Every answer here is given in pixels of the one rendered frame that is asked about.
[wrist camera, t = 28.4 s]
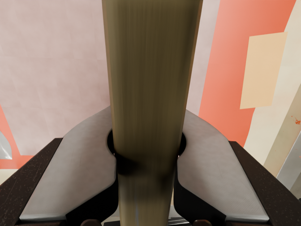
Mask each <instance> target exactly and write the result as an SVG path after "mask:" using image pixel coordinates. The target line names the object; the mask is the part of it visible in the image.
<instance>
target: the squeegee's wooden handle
mask: <svg viewBox="0 0 301 226"><path fill-rule="evenodd" d="M202 5H203V0H102V10H103V25H104V36H105V47H106V58H107V73H108V84H109V95H110V106H111V117H112V132H113V143H114V154H115V157H116V161H117V173H118V197H119V201H118V202H119V213H120V226H167V225H168V217H169V211H170V206H171V200H172V192H173V186H174V179H175V173H176V164H177V159H178V156H179V150H180V144H181V136H182V131H183V124H184V119H185V111H186V106H187V99H188V94H189V86H190V80H191V74H192V68H193V63H194V55H195V49H196V43H197V38H198V30H199V24H200V18H201V13H202Z"/></svg>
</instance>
